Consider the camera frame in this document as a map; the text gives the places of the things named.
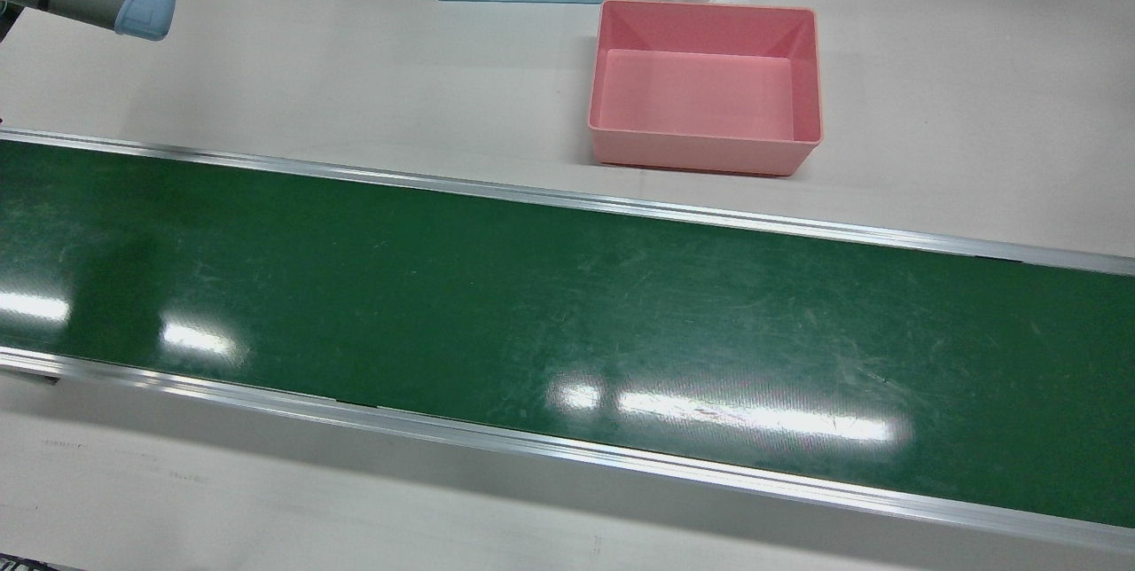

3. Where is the green conveyor belt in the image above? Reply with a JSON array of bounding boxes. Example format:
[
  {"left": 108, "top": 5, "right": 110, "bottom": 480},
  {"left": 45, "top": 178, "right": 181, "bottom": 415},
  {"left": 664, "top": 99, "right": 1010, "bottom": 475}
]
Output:
[{"left": 0, "top": 129, "right": 1135, "bottom": 554}]

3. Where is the pink plastic box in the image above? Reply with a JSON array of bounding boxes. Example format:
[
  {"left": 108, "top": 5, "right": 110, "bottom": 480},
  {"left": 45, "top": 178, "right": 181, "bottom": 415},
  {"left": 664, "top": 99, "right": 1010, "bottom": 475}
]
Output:
[{"left": 588, "top": 0, "right": 825, "bottom": 177}]

